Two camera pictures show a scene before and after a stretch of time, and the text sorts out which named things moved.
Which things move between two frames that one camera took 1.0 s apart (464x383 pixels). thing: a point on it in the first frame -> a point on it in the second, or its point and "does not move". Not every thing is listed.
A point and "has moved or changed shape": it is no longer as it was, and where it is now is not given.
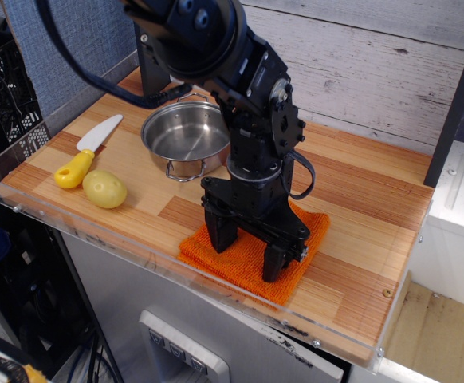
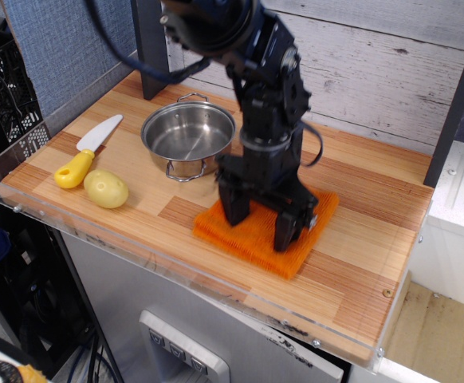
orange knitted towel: x=241 y=265 has moved or changed shape
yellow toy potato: x=104 y=189 does not move
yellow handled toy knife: x=72 y=174 does not move
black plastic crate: x=17 y=121 does not move
